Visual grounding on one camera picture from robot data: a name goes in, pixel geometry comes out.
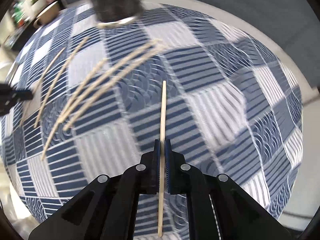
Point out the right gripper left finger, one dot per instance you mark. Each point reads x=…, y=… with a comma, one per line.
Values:
x=106, y=208

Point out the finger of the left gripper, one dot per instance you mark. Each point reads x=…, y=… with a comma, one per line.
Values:
x=9, y=97

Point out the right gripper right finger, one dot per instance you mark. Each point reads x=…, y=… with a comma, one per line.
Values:
x=217, y=207

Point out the black side shelf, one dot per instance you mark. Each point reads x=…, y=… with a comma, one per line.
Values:
x=18, y=38

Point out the blue white patterned tablecloth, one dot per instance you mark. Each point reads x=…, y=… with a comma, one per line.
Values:
x=232, y=107

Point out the beige ceramic mug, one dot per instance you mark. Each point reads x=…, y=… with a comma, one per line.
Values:
x=47, y=15

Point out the white potted plant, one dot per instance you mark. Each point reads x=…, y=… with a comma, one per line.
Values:
x=38, y=5

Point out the black cylindrical utensil holder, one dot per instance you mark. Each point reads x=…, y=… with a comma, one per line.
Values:
x=116, y=13

